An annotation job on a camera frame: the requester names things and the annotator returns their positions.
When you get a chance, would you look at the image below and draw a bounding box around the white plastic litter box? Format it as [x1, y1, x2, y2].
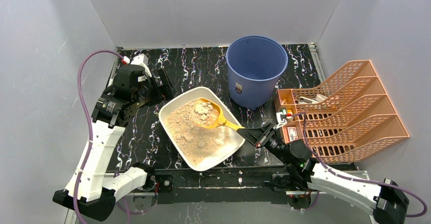
[159, 87, 244, 172]

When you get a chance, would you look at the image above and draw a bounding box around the yellow slotted litter scoop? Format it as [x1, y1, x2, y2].
[194, 98, 244, 131]

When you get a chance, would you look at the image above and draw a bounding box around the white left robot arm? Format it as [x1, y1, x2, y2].
[52, 65, 174, 221]

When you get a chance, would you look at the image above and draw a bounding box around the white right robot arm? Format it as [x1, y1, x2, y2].
[237, 124, 410, 223]

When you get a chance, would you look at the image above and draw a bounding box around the red white small box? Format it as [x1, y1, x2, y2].
[287, 127, 298, 142]

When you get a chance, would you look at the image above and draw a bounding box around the beige cat litter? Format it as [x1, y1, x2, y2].
[165, 99, 229, 166]

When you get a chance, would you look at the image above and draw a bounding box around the green yellow small container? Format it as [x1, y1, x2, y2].
[281, 109, 293, 117]

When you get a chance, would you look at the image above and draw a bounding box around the blue plastic bucket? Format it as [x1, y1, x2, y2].
[225, 36, 288, 110]

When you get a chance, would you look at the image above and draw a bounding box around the orange plastic file organizer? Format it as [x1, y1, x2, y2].
[274, 60, 410, 164]

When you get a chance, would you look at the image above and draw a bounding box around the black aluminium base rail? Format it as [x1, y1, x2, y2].
[129, 166, 323, 209]

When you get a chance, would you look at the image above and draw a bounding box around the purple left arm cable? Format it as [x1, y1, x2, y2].
[72, 49, 132, 224]

